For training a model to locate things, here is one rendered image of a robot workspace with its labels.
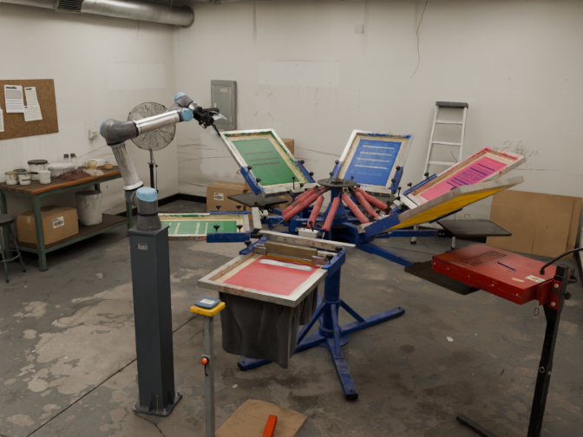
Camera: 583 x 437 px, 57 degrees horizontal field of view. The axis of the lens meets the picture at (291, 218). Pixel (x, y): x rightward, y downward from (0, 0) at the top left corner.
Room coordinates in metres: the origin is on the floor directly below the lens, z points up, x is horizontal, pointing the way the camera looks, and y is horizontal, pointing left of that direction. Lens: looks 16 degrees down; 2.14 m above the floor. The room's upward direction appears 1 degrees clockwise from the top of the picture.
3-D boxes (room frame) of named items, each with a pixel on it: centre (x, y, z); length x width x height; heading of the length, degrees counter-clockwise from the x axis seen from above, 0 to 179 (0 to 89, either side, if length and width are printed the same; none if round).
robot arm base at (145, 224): (3.04, 0.84, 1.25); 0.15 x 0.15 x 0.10
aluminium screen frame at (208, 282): (2.99, 0.08, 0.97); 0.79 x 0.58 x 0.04; 157
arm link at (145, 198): (3.04, 0.85, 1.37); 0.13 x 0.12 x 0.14; 40
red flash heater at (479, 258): (2.82, -1.18, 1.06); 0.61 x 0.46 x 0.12; 37
